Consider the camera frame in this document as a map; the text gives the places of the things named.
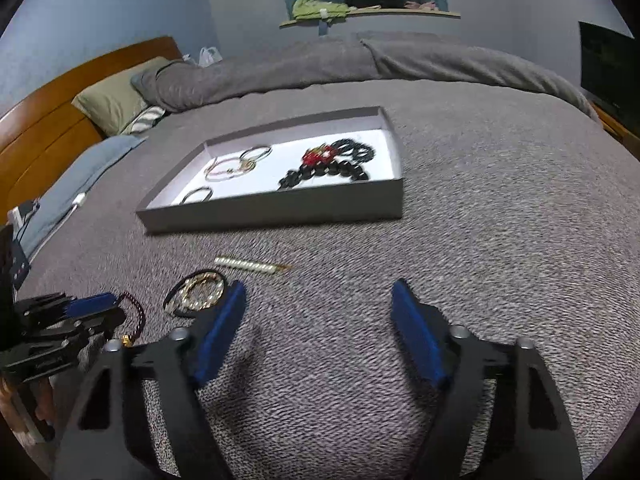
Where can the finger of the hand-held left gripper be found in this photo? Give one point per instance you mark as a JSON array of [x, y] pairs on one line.
[[75, 332], [92, 305]]

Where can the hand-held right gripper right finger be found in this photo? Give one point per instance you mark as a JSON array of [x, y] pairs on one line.
[[417, 335]]

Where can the person's left hand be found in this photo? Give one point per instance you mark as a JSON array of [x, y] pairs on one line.
[[42, 402]]

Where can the green pillow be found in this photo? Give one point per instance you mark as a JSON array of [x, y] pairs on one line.
[[112, 95]]

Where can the white plastic bag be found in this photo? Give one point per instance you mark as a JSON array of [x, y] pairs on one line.
[[207, 56]]

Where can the wooden headboard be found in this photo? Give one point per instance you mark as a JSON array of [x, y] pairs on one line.
[[45, 120]]

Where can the blue bed sheet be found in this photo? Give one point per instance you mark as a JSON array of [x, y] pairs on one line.
[[85, 170]]

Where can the grey knit blanket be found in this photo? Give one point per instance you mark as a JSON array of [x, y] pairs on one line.
[[475, 235]]

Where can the grey duvet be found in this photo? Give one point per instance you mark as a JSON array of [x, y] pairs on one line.
[[310, 65]]

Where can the green cloth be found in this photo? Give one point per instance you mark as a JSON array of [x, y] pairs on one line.
[[312, 7]]

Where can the grey cardboard box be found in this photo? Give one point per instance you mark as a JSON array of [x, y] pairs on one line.
[[280, 210]]

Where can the striped pillow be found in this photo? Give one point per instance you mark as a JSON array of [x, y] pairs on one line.
[[145, 119]]

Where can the wooden desk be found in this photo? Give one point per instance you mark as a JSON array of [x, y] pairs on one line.
[[617, 122]]

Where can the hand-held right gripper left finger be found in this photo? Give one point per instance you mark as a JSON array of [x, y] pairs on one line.
[[220, 330]]

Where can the silver bangle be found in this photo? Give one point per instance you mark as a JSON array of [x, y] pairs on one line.
[[257, 147], [192, 189], [227, 160]]

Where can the pearl hair clip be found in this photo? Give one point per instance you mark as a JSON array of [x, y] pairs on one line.
[[245, 265]]

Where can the black television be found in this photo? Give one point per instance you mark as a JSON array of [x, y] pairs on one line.
[[607, 65]]

